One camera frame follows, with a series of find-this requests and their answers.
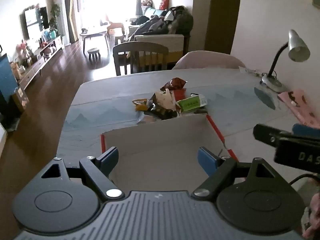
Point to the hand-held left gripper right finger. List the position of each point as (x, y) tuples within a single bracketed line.
[(207, 160)]

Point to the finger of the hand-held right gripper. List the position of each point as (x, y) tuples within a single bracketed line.
[(265, 133), (305, 129)]

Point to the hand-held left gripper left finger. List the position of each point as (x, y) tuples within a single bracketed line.
[(111, 158)]

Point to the cardboard box with red edges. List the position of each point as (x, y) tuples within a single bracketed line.
[(160, 145)]

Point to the green snack packet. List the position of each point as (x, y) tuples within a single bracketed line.
[(190, 104)]

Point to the orange snack packet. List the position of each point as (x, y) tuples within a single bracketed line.
[(140, 106)]

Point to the black snack packet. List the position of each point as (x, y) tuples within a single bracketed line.
[(165, 114)]

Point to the beige snack bag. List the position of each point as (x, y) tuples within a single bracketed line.
[(163, 100)]

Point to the dark red snack bag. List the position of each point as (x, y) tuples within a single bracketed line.
[(175, 83)]

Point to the silver desk lamp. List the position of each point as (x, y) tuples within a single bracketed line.
[(297, 47)]

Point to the pink covered chair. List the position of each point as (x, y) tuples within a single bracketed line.
[(207, 60)]

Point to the small wooden stool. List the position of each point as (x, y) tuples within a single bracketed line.
[(93, 52)]

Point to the brown carton on floor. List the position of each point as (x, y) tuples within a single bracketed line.
[(20, 100)]

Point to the dark wooden chair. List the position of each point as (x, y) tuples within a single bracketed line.
[(140, 46)]

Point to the long television cabinet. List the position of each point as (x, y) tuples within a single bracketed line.
[(37, 65)]

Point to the beige sofa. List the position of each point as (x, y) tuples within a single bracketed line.
[(160, 42)]

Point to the wooden coffee table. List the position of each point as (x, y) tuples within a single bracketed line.
[(93, 32)]

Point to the small orange chair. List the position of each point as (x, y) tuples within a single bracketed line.
[(115, 27)]

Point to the blue fronted cabinet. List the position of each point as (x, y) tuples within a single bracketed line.
[(6, 77)]

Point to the pink flowers on cabinet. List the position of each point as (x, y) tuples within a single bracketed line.
[(22, 48)]

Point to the pile of dark clothes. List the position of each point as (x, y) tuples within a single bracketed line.
[(175, 20)]

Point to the white standing air conditioner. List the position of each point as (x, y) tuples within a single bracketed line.
[(62, 17)]

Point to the green potted plant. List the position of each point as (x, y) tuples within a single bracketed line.
[(55, 17)]

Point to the brown curtain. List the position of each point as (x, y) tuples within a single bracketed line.
[(72, 10)]

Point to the flat screen television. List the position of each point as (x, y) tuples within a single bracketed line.
[(33, 22)]

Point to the red cushion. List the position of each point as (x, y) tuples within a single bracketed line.
[(164, 3)]

